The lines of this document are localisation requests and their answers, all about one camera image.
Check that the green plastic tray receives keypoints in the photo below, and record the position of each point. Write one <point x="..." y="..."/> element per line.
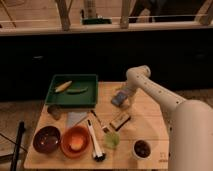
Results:
<point x="81" y="93"/>

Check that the yellow ball in bowl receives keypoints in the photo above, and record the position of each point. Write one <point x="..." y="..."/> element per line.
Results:
<point x="76" y="145"/>

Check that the grey cloth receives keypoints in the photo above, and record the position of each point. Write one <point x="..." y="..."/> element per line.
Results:
<point x="73" y="118"/>

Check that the small metal spoon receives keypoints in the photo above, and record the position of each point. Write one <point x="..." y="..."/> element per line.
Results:
<point x="103" y="127"/>

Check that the wooden block with black stripe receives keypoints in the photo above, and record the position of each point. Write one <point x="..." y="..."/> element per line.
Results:
<point x="117" y="122"/>

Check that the green object on shelf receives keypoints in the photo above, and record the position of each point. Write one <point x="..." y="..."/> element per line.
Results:
<point x="92" y="21"/>

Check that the green pea pod toy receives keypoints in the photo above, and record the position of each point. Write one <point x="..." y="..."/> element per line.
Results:
<point x="77" y="90"/>

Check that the purple bowl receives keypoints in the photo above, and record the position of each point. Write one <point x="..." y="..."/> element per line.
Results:
<point x="47" y="140"/>

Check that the orange bowl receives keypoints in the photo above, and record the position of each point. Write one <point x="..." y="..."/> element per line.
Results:
<point x="75" y="133"/>

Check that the brown rock-like object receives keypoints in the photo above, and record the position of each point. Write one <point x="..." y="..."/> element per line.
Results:
<point x="54" y="111"/>

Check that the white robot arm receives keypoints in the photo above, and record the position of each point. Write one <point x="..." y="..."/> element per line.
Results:
<point x="191" y="129"/>

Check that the blue sponge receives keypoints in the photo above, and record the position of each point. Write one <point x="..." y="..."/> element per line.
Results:
<point x="118" y="99"/>

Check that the green plastic cup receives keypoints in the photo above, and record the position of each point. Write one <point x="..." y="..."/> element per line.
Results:
<point x="111" y="140"/>

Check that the white cup with dark contents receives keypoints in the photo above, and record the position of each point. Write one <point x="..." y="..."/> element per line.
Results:
<point x="141" y="149"/>

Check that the yellow corn cob toy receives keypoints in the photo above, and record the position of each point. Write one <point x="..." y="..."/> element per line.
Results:
<point x="63" y="86"/>

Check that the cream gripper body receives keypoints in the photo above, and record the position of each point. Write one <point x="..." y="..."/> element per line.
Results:
<point x="130" y="94"/>

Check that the black pole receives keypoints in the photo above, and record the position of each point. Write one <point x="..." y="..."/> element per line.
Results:
<point x="15" y="156"/>

